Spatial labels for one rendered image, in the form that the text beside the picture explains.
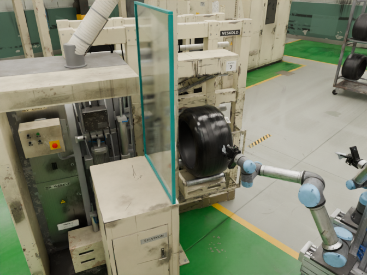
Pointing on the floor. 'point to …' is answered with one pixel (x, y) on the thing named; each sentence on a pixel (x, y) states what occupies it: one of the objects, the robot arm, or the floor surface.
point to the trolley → (354, 67)
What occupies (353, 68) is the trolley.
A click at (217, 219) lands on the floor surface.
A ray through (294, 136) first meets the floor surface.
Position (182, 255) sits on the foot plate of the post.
